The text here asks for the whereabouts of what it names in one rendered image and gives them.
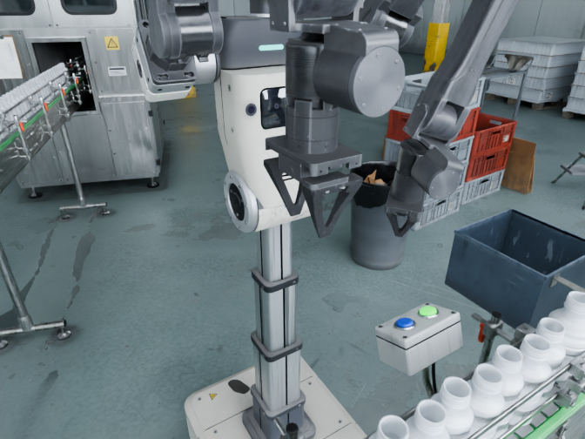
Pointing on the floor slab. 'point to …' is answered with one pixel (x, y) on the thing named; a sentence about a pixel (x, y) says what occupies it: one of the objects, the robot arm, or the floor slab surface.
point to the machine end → (148, 165)
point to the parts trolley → (500, 77)
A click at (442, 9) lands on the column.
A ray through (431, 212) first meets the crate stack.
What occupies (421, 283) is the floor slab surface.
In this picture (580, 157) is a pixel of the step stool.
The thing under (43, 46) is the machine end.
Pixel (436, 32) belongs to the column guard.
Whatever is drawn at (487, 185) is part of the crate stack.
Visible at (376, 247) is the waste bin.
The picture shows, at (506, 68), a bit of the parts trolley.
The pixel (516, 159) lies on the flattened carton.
